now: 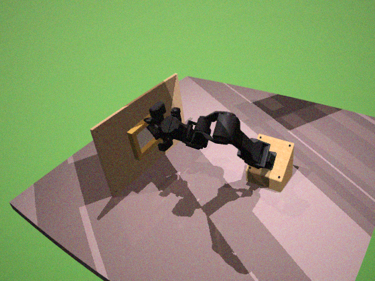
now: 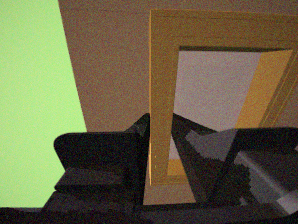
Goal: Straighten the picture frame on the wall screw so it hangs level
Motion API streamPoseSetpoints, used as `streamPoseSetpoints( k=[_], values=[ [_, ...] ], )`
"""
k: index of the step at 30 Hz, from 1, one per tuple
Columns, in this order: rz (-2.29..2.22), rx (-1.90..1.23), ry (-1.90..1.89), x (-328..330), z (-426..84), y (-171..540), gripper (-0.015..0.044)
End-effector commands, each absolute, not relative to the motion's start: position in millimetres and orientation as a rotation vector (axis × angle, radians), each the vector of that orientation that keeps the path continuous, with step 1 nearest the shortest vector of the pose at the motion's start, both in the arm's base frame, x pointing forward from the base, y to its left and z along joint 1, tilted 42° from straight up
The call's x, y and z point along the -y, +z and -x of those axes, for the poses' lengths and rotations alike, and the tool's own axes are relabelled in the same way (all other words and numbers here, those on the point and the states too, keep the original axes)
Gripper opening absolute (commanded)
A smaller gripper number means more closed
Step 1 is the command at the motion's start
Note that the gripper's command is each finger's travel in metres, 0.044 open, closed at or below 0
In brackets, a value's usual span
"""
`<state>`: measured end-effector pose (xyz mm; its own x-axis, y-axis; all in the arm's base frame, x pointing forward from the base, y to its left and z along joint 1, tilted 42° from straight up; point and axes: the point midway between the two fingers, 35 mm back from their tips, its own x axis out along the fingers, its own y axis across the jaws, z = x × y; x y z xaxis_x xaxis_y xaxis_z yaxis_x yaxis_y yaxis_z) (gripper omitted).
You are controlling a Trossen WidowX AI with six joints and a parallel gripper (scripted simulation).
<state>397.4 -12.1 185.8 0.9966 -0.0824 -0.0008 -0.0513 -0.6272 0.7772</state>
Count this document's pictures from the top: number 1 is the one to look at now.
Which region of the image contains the gold rectangular picture frame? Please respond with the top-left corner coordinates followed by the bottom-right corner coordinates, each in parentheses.
top-left (127, 114), bottom-right (162, 161)

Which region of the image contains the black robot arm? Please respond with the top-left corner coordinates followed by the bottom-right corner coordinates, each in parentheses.
top-left (161, 107), bottom-right (277, 170)

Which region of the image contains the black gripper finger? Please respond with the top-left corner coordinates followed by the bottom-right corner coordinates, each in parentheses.
top-left (146, 125), bottom-right (159, 140)
top-left (144, 117), bottom-right (154, 126)

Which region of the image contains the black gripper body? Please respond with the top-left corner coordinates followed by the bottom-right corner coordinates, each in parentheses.
top-left (149, 101), bottom-right (174, 152)

